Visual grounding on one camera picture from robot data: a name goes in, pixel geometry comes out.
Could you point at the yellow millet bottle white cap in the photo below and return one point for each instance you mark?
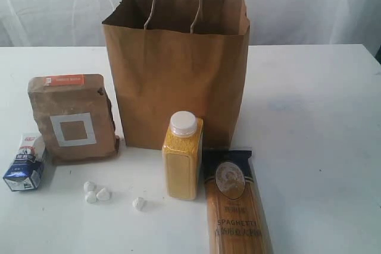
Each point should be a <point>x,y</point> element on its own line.
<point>182,154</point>

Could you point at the brown paper shopping bag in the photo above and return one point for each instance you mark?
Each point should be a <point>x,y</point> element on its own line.
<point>178,55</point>

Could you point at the blue white milk carton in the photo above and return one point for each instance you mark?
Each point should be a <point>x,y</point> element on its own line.
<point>26,169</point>

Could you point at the white pebble candy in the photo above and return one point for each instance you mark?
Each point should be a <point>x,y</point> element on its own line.
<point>138,203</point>
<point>103,195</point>
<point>90,197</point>
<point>89,186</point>

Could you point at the brown kraft pouch orange label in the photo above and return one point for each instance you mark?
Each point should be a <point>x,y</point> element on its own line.
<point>73,114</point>

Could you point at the spaghetti packet dark blue top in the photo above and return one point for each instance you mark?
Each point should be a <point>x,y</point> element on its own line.
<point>236,221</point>

